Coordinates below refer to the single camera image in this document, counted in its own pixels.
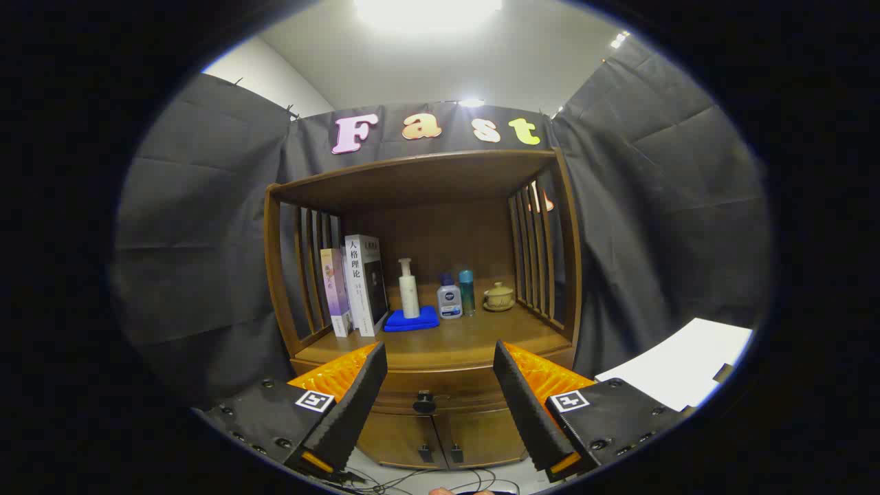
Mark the ceiling light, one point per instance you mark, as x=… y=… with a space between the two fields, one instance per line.
x=426 y=10

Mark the teal bottle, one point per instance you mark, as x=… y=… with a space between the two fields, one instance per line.
x=467 y=292

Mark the wooden cabinet door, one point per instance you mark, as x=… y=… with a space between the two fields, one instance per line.
x=395 y=436
x=488 y=436

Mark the white pump bottle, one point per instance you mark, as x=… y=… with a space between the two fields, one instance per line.
x=410 y=295

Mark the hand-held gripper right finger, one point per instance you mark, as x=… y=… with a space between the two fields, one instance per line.
x=526 y=412

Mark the wooden drawer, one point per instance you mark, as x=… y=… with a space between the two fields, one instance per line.
x=440 y=381

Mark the blue folded cloth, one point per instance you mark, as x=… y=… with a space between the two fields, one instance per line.
x=412 y=323

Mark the purple book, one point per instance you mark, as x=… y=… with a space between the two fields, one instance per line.
x=335 y=289

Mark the wooden cabinet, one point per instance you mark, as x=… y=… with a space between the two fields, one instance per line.
x=447 y=234

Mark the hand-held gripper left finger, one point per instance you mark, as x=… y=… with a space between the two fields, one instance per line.
x=357 y=405

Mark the small white blue-pump bottle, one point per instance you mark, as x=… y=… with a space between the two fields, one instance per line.
x=449 y=302

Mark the beige lidded ceramic cup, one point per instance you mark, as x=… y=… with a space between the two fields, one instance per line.
x=499 y=297

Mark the wooden countertop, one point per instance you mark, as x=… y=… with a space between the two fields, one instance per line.
x=467 y=337

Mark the white book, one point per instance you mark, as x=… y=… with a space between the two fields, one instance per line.
x=357 y=289

